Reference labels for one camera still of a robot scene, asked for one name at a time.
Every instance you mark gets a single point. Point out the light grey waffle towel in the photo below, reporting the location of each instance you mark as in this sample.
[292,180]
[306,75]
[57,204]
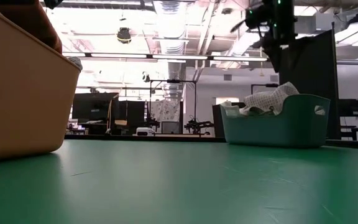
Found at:
[269,99]

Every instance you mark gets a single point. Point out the orange towel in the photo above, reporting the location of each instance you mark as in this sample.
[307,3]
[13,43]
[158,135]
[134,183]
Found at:
[33,21]

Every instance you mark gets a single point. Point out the patterned white sheet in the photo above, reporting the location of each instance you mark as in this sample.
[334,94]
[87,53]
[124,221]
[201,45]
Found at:
[166,110]

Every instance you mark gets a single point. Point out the black distant robot arm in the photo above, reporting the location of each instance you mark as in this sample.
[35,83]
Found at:
[197,125]

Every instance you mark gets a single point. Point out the plain white towel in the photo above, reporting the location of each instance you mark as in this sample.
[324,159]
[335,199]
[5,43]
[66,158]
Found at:
[232,109]

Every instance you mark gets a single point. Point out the black square screen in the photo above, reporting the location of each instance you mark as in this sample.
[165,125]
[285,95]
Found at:
[132,113]

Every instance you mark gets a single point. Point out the small black monitor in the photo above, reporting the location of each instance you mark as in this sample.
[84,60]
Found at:
[350,107]

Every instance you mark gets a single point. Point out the ceiling light strip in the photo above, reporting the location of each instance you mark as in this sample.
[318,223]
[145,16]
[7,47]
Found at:
[120,55]
[241,58]
[179,57]

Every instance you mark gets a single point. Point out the black metal frame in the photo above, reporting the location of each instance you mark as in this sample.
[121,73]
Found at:
[172,81]
[267,85]

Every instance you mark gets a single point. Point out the small white box device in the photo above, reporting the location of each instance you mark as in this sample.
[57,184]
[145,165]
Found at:
[145,131]

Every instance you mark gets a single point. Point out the corrugated ventilation duct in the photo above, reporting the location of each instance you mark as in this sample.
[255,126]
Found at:
[171,31]

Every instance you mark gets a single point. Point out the orange plastic basket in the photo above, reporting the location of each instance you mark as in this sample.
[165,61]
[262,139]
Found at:
[20,99]

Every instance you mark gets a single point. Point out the green plastic basket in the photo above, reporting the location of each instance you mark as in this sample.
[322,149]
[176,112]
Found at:
[275,127]

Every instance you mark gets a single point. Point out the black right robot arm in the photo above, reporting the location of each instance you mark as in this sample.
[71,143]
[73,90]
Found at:
[272,15]

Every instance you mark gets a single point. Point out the black partition panel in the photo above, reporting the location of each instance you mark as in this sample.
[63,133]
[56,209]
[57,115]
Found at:
[312,71]

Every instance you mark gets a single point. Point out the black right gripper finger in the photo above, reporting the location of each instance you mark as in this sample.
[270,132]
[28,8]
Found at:
[272,60]
[280,62]

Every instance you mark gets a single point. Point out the black cabinet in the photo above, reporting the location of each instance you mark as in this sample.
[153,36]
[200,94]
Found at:
[217,121]

